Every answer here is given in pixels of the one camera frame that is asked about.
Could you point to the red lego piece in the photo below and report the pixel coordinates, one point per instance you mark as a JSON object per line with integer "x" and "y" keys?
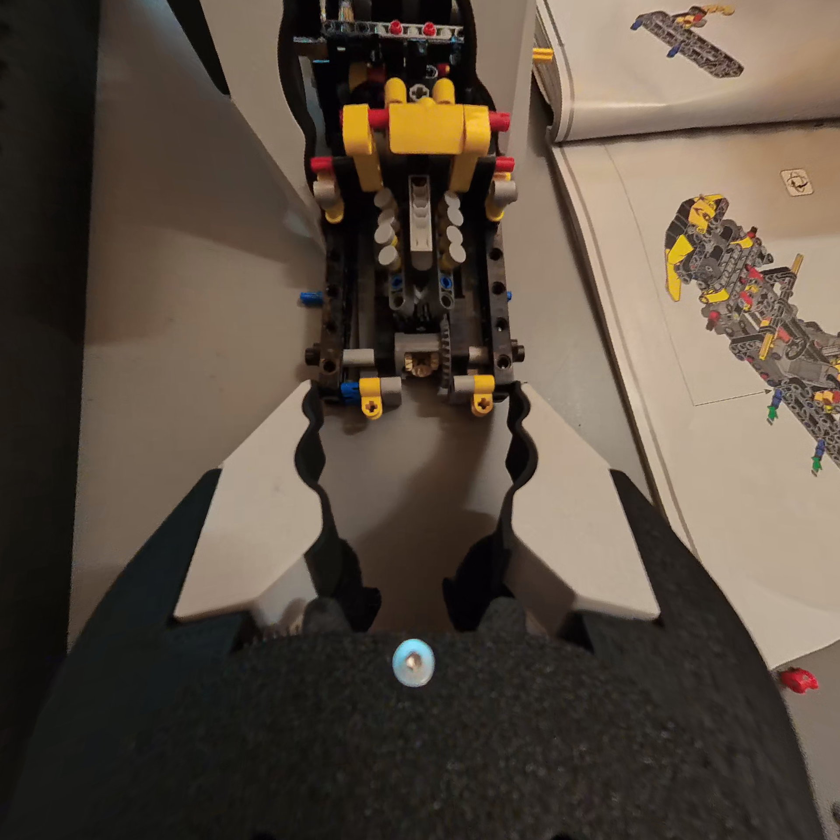
{"x": 797, "y": 679}

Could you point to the black lego beam blue pins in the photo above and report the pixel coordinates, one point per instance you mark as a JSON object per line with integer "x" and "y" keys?
{"x": 331, "y": 315}

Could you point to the black yellow lego car chassis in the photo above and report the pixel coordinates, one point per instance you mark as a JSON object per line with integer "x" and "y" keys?
{"x": 420, "y": 131}

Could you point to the small yellow grey lego connector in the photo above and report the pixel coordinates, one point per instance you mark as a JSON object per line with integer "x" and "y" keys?
{"x": 374, "y": 390}

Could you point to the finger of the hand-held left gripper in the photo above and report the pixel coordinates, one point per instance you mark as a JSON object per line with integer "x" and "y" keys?
{"x": 256, "y": 79}
{"x": 515, "y": 52}

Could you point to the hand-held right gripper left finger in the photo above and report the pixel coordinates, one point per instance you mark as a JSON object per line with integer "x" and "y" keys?
{"x": 249, "y": 525}

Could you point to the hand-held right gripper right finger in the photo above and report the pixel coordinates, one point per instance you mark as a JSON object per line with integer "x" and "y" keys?
{"x": 577, "y": 525}

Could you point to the open lego instruction booklet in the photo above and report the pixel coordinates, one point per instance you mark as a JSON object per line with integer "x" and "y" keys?
{"x": 722, "y": 328}

